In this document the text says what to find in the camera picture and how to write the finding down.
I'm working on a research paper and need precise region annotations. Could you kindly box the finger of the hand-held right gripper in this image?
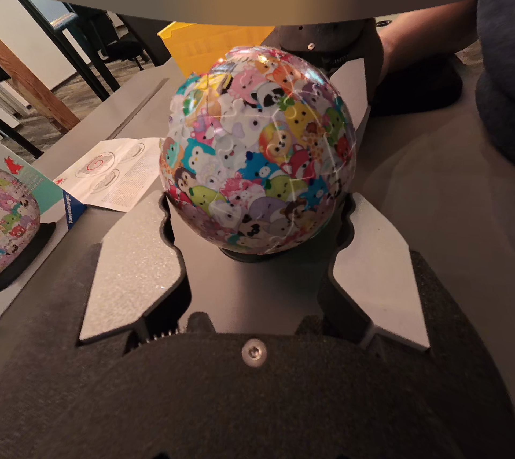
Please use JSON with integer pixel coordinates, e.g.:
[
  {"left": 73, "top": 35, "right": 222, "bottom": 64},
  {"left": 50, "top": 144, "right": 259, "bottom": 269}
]
[{"left": 330, "top": 58, "right": 373, "bottom": 134}]

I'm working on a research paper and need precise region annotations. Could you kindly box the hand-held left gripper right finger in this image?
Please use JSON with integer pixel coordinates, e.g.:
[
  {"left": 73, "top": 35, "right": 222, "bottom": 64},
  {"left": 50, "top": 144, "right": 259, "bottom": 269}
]
[{"left": 317, "top": 191, "right": 431, "bottom": 349}]

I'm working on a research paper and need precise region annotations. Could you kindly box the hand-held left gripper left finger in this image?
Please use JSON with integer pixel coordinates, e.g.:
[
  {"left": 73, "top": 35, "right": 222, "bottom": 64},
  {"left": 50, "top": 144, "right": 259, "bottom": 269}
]
[{"left": 78, "top": 189, "right": 192, "bottom": 346}]

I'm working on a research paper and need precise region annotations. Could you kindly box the black ball stand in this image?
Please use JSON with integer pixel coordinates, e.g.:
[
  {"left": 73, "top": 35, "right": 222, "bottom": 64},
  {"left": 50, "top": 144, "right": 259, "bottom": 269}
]
[{"left": 218, "top": 241, "right": 323, "bottom": 265}]

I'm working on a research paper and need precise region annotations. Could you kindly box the colourful puzzle ball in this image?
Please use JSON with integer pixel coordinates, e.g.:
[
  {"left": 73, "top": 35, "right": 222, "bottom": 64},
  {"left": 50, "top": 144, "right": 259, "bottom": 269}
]
[{"left": 159, "top": 45, "right": 357, "bottom": 257}]

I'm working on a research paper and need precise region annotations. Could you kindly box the person's right forearm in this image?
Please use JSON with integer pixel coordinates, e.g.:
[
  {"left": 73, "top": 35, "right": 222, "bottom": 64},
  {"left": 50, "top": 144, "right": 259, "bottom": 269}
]
[{"left": 376, "top": 0, "right": 481, "bottom": 83}]

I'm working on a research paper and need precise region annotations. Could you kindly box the puzzle ball cardboard box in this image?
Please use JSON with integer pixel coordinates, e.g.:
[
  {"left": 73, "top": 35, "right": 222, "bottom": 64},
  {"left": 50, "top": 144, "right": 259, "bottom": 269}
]
[{"left": 0, "top": 142, "right": 87, "bottom": 317}]

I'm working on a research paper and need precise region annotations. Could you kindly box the black padded armrest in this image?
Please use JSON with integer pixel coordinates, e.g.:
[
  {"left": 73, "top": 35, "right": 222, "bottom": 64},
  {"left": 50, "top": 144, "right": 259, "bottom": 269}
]
[{"left": 369, "top": 56, "right": 464, "bottom": 118}]

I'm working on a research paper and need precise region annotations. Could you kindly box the white instruction sheet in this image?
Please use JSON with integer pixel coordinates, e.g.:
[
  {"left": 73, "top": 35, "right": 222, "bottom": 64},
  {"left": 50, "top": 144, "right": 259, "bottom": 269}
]
[{"left": 53, "top": 137, "right": 162, "bottom": 212}]

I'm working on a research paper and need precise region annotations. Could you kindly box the yellow plastic bin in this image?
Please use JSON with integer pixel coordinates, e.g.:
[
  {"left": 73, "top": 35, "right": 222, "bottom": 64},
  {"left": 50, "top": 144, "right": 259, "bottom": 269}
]
[{"left": 157, "top": 22, "right": 278, "bottom": 74}]

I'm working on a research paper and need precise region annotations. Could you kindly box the person's dark blue clothing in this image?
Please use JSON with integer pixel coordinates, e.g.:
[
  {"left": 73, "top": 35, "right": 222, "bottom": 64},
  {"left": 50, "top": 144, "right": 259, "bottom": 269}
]
[{"left": 474, "top": 0, "right": 515, "bottom": 165}]

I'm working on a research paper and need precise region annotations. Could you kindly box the black office chair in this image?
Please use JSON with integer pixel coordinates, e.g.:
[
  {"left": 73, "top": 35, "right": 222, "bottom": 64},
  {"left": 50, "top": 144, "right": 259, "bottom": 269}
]
[{"left": 70, "top": 4, "right": 152, "bottom": 74}]

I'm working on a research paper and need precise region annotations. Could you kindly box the wooden table leg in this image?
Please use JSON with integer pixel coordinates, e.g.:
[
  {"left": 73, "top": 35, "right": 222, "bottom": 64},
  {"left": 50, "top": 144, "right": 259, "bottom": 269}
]
[{"left": 0, "top": 38, "right": 81, "bottom": 134}]

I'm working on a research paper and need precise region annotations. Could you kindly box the black metal table frame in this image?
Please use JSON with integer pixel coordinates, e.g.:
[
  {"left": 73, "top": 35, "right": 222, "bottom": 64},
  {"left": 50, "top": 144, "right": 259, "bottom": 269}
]
[{"left": 11, "top": 0, "right": 121, "bottom": 102}]

